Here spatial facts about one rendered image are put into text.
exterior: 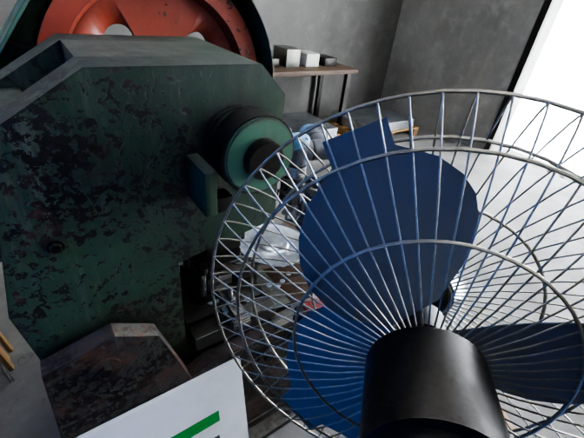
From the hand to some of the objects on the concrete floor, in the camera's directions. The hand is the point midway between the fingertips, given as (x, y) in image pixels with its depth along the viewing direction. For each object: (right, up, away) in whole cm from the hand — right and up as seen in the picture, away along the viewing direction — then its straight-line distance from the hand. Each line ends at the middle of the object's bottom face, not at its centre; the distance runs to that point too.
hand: (295, 219), depth 143 cm
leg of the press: (-35, -99, +4) cm, 105 cm away
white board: (-42, -105, -8) cm, 113 cm away
